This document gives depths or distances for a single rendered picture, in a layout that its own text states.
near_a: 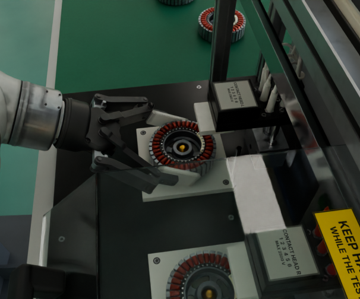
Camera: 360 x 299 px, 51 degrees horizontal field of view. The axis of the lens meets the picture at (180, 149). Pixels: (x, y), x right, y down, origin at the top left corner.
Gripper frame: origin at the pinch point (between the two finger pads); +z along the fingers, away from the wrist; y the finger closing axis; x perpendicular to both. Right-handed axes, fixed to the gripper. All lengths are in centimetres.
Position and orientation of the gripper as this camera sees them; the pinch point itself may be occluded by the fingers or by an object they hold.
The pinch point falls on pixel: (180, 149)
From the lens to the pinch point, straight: 63.7
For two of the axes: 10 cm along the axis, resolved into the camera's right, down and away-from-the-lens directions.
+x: -4.8, 5.8, 6.6
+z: 8.7, 1.9, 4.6
